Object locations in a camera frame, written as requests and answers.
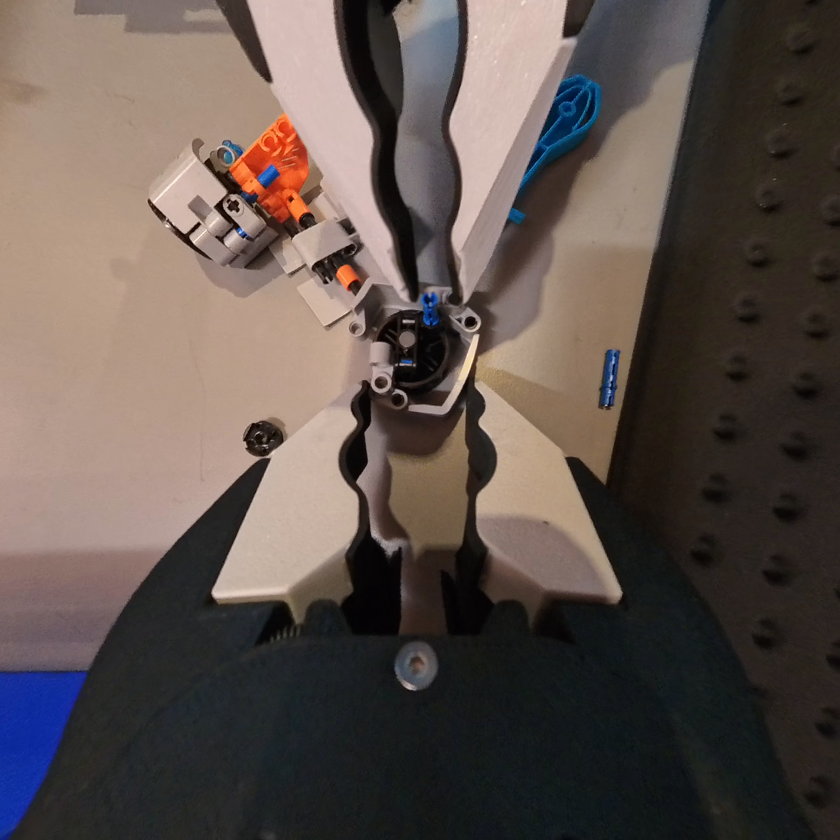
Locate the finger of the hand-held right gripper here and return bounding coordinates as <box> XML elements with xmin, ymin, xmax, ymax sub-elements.
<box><xmin>448</xmin><ymin>0</ymin><xmax>580</xmax><ymax>299</ymax></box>
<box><xmin>243</xmin><ymin>0</ymin><xmax>421</xmax><ymax>309</ymax></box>

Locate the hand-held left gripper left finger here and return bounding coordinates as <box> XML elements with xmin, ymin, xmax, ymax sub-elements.
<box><xmin>210</xmin><ymin>381</ymin><xmax>374</xmax><ymax>605</ymax></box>

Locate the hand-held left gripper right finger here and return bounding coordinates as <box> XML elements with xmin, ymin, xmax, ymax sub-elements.
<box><xmin>462</xmin><ymin>381</ymin><xmax>624</xmax><ymax>606</ymax></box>

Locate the light blue plastic strip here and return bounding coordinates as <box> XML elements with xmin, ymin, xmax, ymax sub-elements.
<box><xmin>508</xmin><ymin>73</ymin><xmax>603</xmax><ymax>227</ymax></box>

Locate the grey curved panel block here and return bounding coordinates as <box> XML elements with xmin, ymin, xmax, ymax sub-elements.
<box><xmin>348</xmin><ymin>287</ymin><xmax>483</xmax><ymax>419</ymax></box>

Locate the grey block module orange part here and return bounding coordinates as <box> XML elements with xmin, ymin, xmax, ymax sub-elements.
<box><xmin>147</xmin><ymin>113</ymin><xmax>316</xmax><ymax>269</ymax></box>

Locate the black round core blue pin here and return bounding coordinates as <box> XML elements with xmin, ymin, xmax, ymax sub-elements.
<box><xmin>369</xmin><ymin>290</ymin><xmax>454</xmax><ymax>409</ymax></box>

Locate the small black round block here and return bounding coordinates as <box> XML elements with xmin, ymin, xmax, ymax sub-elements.
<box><xmin>243</xmin><ymin>418</ymin><xmax>284</xmax><ymax>457</ymax></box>

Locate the loose blue axle pin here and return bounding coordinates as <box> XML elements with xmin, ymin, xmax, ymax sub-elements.
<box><xmin>598</xmin><ymin>349</ymin><xmax>622</xmax><ymax>409</ymax></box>

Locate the blue plastic bin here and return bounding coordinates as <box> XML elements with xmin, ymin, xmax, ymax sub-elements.
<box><xmin>0</xmin><ymin>669</ymin><xmax>89</xmax><ymax>834</ymax></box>

